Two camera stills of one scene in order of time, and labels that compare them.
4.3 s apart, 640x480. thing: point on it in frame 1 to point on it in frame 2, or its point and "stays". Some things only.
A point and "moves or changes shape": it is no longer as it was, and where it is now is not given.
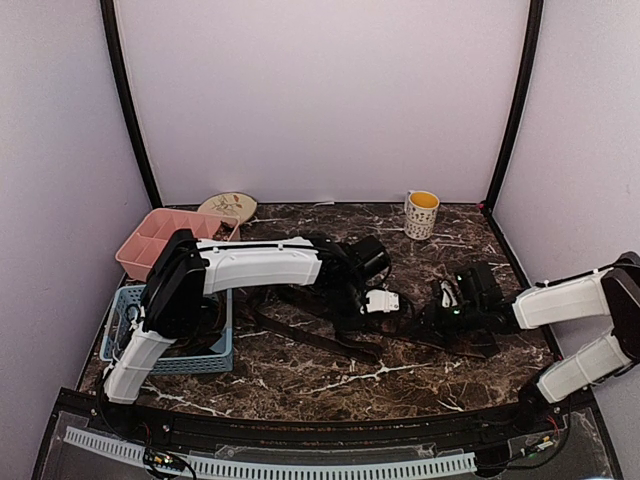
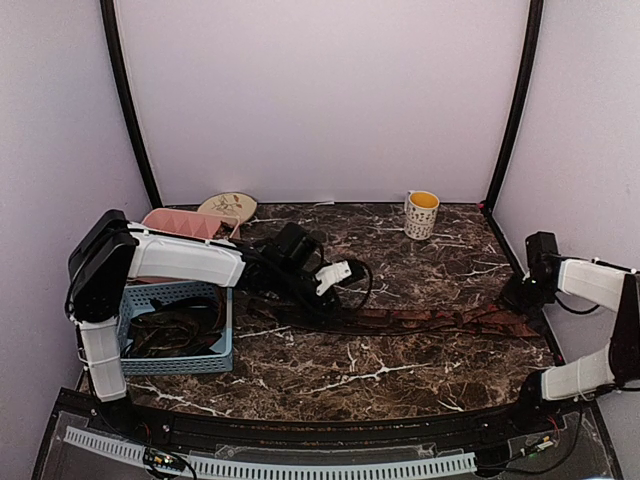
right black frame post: (534, 34) stays
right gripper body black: (450, 325) to (526, 298)
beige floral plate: (230, 204) stays
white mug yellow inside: (420, 210) stays
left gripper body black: (346, 296) to (284, 287)
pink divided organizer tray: (141, 251) stays
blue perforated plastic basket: (124, 298) stays
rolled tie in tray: (224, 231) stays
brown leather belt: (362, 353) moves or changes shape
